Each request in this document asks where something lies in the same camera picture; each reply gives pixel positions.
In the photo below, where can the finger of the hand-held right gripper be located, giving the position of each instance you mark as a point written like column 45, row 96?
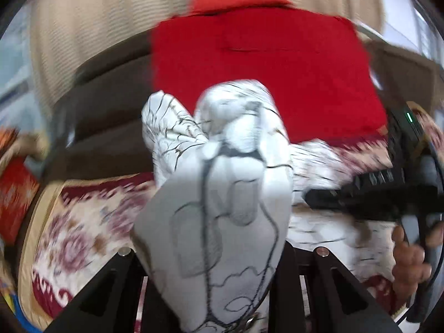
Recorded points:
column 357, row 199

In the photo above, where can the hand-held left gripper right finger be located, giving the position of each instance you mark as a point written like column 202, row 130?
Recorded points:
column 322, row 270

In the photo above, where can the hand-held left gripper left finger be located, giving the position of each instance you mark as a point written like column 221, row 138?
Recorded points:
column 131, row 267

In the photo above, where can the white black-veined coat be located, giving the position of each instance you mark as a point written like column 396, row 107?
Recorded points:
column 215, row 197

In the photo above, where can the person's right hand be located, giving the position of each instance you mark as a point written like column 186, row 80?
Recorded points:
column 411, row 270

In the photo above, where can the floral red sofa cover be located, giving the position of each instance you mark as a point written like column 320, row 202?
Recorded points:
column 79, row 236

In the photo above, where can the red gift box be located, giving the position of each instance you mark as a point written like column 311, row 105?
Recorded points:
column 15, row 197

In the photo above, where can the brown leather sofa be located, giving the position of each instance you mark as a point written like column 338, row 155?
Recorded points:
column 104, row 128

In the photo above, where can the white pipe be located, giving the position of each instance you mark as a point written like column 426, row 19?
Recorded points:
column 371, row 31

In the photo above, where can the red blanket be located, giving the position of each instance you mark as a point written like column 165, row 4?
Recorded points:
column 260, row 76

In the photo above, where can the orange black patterned cloth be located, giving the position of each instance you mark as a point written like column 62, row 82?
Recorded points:
column 8, row 138

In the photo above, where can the beige dotted curtain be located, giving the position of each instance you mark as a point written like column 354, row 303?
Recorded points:
column 104, row 14

